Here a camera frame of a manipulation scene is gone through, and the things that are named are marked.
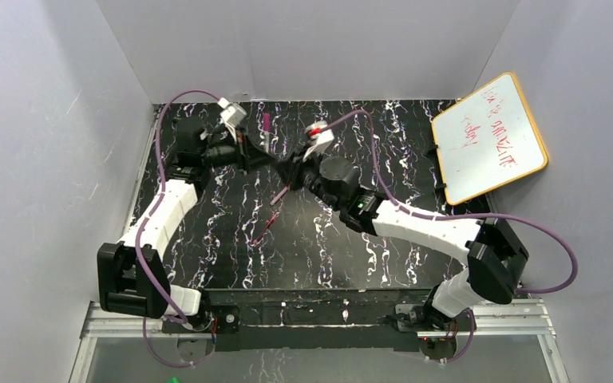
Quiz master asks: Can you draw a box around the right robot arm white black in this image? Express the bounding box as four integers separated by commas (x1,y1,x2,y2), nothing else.
275,151,528,325

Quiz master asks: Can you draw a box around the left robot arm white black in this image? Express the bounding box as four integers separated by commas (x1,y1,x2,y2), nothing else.
97,121,278,321

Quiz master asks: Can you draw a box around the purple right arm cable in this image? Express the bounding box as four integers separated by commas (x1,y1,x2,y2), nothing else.
317,109,579,365

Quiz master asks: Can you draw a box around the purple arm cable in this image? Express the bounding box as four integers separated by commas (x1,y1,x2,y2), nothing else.
317,109,579,365
134,89,223,369

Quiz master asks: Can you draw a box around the yellow-framed whiteboard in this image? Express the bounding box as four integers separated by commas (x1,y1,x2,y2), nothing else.
431,72,548,205

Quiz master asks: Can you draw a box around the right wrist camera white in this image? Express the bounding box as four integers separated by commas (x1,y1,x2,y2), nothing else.
302,121,334,162

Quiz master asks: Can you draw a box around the light pink pen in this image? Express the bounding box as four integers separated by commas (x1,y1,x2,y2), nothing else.
270,185,291,206

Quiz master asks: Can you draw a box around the red translucent pen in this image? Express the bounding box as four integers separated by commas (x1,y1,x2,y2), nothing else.
251,212,279,246

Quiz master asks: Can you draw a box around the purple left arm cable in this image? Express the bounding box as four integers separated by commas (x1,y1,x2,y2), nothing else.
134,89,223,369

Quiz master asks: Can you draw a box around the magenta pen cap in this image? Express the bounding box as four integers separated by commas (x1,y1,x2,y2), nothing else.
263,113,271,132

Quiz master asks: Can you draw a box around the metal base rail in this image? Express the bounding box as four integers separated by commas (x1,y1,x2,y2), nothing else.
81,289,555,352

